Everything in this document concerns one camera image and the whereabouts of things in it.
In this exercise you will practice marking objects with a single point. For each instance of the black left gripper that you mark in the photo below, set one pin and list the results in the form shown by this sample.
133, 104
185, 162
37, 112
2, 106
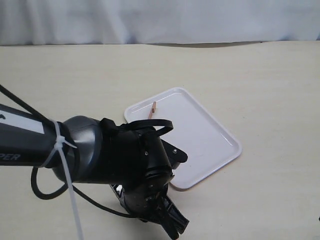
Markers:
147, 200

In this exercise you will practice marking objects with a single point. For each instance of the small orange block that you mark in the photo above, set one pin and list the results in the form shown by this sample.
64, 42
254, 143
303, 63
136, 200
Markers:
152, 110

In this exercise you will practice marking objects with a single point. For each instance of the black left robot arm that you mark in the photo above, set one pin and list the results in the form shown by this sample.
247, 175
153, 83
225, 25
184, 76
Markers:
131, 158

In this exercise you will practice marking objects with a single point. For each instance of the white plastic tray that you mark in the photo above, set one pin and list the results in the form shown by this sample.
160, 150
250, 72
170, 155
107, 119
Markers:
207, 143

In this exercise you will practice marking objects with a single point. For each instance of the white zip tie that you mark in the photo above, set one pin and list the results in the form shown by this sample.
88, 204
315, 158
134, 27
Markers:
58, 147

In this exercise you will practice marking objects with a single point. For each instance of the white backdrop curtain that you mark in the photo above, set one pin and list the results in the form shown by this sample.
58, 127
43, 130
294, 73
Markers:
63, 22

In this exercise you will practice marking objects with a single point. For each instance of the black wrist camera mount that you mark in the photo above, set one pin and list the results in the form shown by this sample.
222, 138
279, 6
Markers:
175, 155

